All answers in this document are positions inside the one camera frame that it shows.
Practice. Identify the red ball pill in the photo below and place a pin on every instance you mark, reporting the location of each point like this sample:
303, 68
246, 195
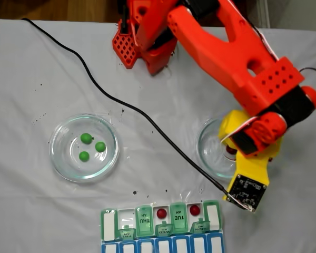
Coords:
162, 213
195, 210
230, 151

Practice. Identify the weekly pill organizer box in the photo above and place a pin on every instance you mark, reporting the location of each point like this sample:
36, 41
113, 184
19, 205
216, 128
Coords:
160, 242

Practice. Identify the glass bowl with teal rim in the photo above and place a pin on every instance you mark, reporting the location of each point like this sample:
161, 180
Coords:
208, 155
68, 168

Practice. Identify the green ball pill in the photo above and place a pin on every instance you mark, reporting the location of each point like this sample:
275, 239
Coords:
86, 138
84, 156
100, 146

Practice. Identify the white tablecloth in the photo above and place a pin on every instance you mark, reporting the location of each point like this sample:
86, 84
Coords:
29, 210

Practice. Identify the black camera board yellow holder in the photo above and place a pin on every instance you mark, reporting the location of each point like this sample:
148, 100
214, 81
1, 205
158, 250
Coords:
246, 192

